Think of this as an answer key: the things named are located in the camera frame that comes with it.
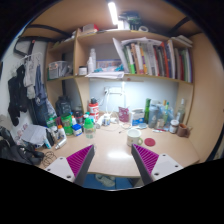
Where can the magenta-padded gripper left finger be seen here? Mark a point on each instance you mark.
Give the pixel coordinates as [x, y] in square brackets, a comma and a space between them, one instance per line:
[78, 160]

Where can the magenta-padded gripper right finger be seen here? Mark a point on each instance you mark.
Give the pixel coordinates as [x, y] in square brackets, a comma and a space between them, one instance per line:
[146, 159]

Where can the clear bottle with green cap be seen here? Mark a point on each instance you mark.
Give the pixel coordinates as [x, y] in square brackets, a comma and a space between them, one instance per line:
[89, 128]

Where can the grey water bottle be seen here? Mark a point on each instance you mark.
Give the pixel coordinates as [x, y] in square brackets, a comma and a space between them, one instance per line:
[153, 115]

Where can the flat round red coaster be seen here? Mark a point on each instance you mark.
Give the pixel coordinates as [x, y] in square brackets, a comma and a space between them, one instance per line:
[150, 142]

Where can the silver tube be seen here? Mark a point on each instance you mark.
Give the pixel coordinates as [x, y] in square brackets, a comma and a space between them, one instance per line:
[61, 143]

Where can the blue-lidded white box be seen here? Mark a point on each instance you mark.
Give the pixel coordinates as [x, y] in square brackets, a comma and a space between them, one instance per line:
[76, 130]

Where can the green canister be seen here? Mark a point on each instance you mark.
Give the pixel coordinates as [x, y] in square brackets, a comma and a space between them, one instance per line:
[66, 120]
[68, 130]

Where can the red pen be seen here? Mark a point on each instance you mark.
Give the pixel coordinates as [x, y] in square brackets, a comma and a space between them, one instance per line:
[158, 130]

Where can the orange-capped white bottle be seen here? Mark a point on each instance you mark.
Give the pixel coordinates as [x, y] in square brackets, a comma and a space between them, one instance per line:
[61, 132]

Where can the light blue hairbrush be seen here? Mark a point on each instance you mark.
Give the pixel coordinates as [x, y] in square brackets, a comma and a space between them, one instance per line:
[142, 126]

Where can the white-lidded brown jar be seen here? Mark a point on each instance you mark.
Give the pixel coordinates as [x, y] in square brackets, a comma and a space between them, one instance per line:
[174, 126]

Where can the dark-lidded red jar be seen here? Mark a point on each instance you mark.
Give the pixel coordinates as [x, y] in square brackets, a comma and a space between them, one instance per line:
[79, 117]

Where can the white and blue carton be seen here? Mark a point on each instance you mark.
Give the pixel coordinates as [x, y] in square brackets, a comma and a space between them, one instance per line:
[137, 116]

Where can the tall green bottle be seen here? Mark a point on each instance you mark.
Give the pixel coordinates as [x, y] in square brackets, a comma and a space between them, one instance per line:
[147, 110]

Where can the white pill bottle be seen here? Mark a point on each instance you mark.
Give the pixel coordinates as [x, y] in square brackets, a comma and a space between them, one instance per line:
[106, 119]

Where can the blue plastic bag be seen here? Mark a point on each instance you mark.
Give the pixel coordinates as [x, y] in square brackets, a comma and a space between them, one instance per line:
[169, 115]

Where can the grey crumpled paper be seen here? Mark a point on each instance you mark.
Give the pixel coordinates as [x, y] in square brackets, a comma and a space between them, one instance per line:
[33, 133]

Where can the red-labelled white jar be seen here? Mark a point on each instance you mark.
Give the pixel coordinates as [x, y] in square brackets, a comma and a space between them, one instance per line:
[94, 110]

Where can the black boxy bag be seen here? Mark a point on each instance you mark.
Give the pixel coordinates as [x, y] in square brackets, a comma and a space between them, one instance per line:
[63, 106]

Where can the gold-capped clear bottle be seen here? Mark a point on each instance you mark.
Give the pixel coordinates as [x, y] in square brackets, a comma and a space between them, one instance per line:
[164, 106]

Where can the white-capped clear glass bottle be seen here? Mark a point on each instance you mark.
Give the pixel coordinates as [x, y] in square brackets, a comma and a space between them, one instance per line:
[181, 111]

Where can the black floppy backpack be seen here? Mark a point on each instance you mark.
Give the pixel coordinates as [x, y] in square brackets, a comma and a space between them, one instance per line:
[13, 150]

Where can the blue hanging garment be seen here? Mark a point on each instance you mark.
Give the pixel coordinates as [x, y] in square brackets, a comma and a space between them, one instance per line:
[40, 95]

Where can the black hanging garment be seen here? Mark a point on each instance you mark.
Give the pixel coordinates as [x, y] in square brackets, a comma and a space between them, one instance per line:
[15, 96]

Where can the grey hanging garment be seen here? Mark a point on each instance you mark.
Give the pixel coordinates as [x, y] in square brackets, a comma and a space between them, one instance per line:
[30, 76]

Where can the wooden shelf unit with books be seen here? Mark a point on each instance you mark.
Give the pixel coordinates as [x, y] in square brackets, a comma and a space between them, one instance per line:
[81, 50]

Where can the white wall socket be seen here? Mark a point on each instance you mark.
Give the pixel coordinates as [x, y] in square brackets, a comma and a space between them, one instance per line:
[113, 90]

